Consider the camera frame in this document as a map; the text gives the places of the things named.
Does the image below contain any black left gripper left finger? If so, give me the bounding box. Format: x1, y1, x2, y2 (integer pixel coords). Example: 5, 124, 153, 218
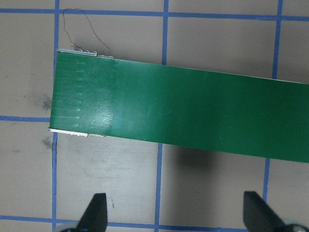
76, 193, 108, 232

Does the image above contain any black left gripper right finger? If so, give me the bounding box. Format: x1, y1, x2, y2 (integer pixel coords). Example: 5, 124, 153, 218
243, 191, 286, 232

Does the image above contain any green conveyor belt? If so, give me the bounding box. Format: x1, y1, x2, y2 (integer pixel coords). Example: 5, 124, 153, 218
50, 50, 309, 162

